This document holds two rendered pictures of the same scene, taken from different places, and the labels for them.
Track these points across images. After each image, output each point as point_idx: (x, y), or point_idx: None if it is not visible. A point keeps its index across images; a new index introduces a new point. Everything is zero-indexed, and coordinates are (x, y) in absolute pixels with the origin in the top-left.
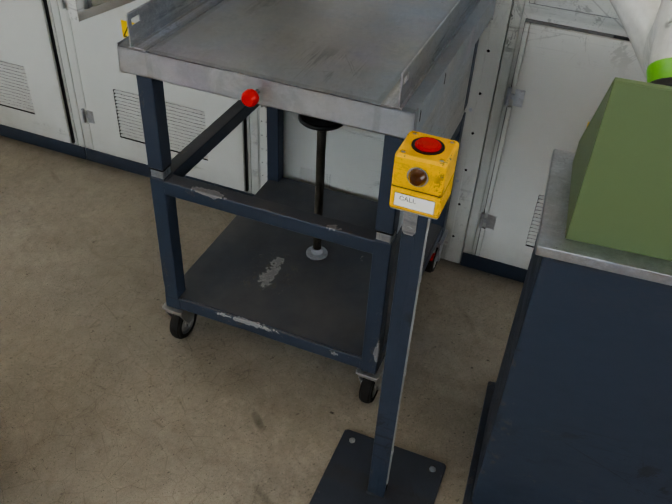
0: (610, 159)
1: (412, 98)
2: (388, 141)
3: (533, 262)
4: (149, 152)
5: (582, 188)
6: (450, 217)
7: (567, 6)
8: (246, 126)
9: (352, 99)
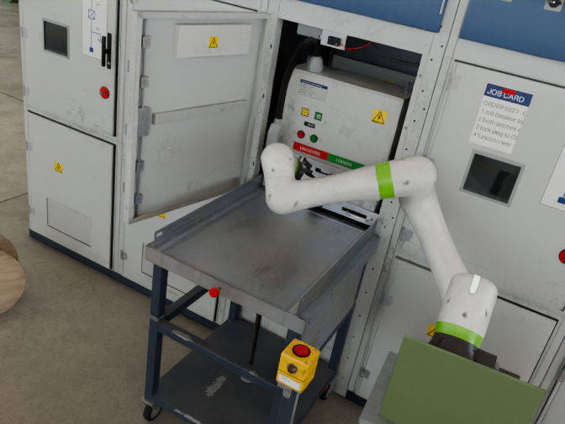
0: (402, 377)
1: (306, 310)
2: (289, 331)
3: None
4: (152, 304)
5: (387, 389)
6: (341, 365)
7: (419, 254)
8: None
9: (271, 304)
